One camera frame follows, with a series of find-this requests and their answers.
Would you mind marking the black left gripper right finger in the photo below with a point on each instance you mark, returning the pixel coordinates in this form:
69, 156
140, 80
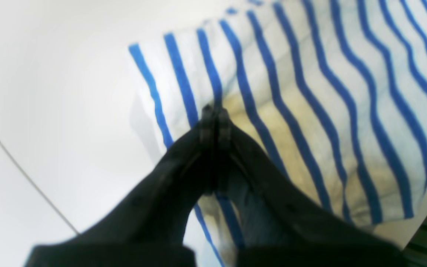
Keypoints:
280, 226

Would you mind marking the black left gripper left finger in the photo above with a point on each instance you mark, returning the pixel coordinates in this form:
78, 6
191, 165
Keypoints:
147, 227

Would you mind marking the blue white striped T-shirt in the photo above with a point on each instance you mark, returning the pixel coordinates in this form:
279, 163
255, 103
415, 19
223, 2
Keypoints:
334, 91

